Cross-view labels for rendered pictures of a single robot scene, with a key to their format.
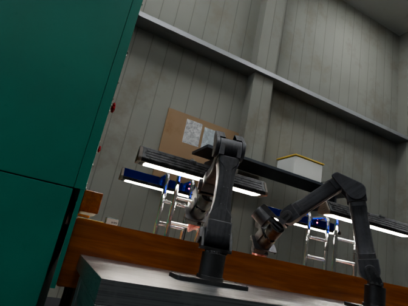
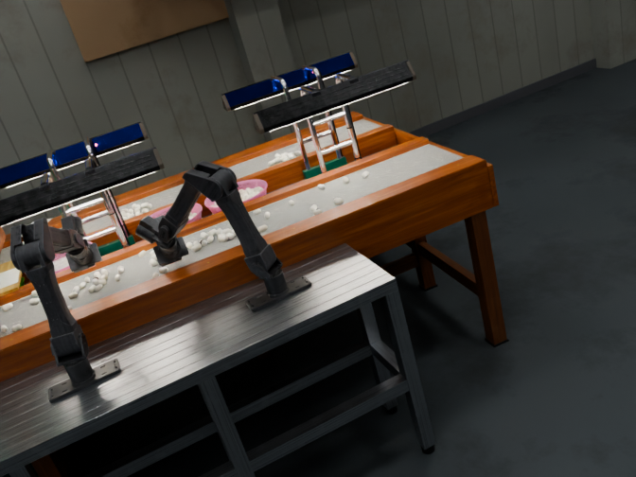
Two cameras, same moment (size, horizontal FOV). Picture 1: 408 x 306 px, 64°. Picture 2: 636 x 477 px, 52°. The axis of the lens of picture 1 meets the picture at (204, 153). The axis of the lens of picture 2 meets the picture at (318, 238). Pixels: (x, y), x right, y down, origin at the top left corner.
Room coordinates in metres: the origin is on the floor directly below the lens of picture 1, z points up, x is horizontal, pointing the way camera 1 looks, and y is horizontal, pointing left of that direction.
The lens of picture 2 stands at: (-0.62, -0.95, 1.59)
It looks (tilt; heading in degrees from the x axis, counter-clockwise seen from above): 24 degrees down; 5
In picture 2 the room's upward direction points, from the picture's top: 16 degrees counter-clockwise
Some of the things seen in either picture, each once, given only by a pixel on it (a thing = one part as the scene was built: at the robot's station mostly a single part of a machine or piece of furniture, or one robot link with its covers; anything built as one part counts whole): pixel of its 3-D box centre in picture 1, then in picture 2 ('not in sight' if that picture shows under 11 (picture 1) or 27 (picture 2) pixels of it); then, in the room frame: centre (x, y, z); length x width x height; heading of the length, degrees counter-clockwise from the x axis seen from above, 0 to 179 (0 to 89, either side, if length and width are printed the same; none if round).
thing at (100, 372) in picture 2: (211, 266); (79, 370); (0.88, -0.08, 0.71); 0.20 x 0.07 x 0.08; 112
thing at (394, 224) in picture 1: (368, 219); (334, 95); (1.72, -0.94, 1.08); 0.62 x 0.08 x 0.07; 108
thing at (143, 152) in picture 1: (205, 172); (69, 187); (1.42, -0.02, 1.08); 0.62 x 0.08 x 0.07; 108
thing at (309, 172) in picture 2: (308, 247); (307, 121); (2.18, -0.80, 0.90); 0.20 x 0.19 x 0.45; 108
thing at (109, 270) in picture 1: (251, 289); (172, 309); (1.22, -0.26, 0.65); 1.20 x 0.90 x 0.04; 112
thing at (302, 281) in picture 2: (374, 297); (275, 283); (1.10, -0.63, 0.71); 0.20 x 0.07 x 0.08; 112
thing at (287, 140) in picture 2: not in sight; (194, 190); (2.34, -0.17, 0.67); 1.81 x 0.12 x 0.19; 108
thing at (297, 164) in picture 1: (299, 170); not in sight; (3.81, -1.19, 1.90); 0.45 x 0.37 x 0.25; 112
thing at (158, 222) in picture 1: (169, 215); (90, 198); (1.87, 0.12, 0.90); 0.20 x 0.19 x 0.45; 108
